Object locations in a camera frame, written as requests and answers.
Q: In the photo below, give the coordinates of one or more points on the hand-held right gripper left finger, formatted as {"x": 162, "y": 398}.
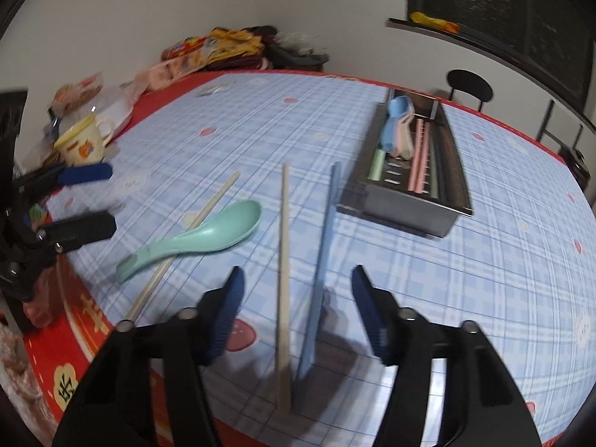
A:
{"x": 228, "y": 316}

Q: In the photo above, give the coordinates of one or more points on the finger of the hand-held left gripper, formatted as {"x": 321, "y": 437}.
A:
{"x": 84, "y": 228}
{"x": 88, "y": 173}

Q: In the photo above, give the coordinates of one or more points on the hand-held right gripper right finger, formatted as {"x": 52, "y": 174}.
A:
{"x": 368, "y": 316}

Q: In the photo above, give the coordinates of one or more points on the blue chopstick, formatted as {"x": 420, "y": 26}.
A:
{"x": 326, "y": 242}

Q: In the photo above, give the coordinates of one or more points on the green spoon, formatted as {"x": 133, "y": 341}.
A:
{"x": 223, "y": 228}

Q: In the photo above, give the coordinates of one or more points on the cream chopstick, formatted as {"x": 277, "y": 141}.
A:
{"x": 284, "y": 242}
{"x": 212, "y": 205}

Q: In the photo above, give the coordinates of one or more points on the metal utensil tray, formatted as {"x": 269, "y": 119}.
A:
{"x": 419, "y": 216}

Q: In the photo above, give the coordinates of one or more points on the green chopstick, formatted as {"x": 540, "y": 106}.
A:
{"x": 377, "y": 165}
{"x": 434, "y": 172}

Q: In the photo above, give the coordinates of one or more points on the pink chopstick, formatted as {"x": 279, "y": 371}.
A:
{"x": 414, "y": 167}
{"x": 423, "y": 167}

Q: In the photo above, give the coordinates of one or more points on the cream spoon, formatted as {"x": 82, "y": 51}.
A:
{"x": 409, "y": 149}

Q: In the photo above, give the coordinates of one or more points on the pink spoon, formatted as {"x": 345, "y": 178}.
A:
{"x": 403, "y": 132}

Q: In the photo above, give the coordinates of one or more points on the blue spoon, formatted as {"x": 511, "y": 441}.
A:
{"x": 398, "y": 107}

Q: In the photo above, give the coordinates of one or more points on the person's left hand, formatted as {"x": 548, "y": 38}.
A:
{"x": 39, "y": 309}

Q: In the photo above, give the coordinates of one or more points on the cream cartoon mug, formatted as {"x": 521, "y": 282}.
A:
{"x": 84, "y": 146}

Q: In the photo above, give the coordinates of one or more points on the white plastic container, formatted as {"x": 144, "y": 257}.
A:
{"x": 116, "y": 111}

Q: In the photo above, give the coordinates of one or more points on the clear snack bag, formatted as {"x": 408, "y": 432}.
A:
{"x": 77, "y": 93}

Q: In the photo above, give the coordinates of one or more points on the person's fuzzy brown clothing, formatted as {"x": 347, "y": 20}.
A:
{"x": 18, "y": 382}

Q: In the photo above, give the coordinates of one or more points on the pink tissue packet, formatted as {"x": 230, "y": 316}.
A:
{"x": 167, "y": 74}

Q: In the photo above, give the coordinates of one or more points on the orange snack packet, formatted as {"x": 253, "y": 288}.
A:
{"x": 186, "y": 51}

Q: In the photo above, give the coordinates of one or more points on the yellow printed clothing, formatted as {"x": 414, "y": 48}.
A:
{"x": 233, "y": 39}

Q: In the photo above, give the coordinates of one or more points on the pile of clothes and bags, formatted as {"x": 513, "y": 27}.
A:
{"x": 251, "y": 60}

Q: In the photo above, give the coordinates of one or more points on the dark grey clothing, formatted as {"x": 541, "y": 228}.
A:
{"x": 298, "y": 60}

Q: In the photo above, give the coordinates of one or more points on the clear plastic bag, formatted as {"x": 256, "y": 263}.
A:
{"x": 298, "y": 39}

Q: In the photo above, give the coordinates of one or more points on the black round back chair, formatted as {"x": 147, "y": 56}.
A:
{"x": 468, "y": 84}

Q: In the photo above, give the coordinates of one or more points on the dark window sill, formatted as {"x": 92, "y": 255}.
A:
{"x": 489, "y": 42}

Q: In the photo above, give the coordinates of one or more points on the yellow orange packet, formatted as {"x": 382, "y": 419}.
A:
{"x": 433, "y": 21}

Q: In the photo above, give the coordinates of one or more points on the black frame chair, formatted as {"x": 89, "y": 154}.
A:
{"x": 575, "y": 158}

